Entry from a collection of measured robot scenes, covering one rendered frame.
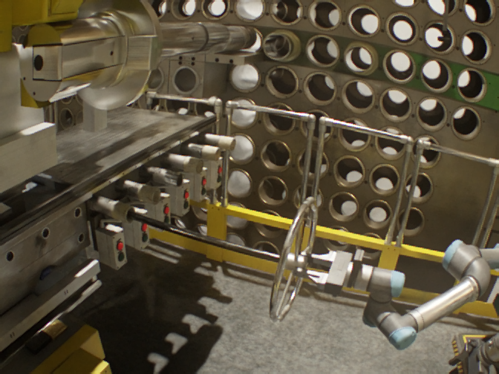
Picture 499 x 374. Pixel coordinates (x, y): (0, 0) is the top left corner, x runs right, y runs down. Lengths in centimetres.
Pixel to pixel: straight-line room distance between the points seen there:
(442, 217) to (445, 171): 37
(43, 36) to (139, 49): 29
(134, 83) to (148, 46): 14
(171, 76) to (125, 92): 181
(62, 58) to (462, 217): 288
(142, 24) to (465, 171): 250
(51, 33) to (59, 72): 11
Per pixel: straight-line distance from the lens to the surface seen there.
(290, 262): 121
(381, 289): 118
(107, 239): 153
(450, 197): 315
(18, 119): 125
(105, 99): 128
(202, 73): 289
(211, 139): 215
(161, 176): 171
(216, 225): 262
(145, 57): 112
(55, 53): 100
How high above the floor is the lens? 154
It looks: 23 degrees down
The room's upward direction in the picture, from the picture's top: 4 degrees clockwise
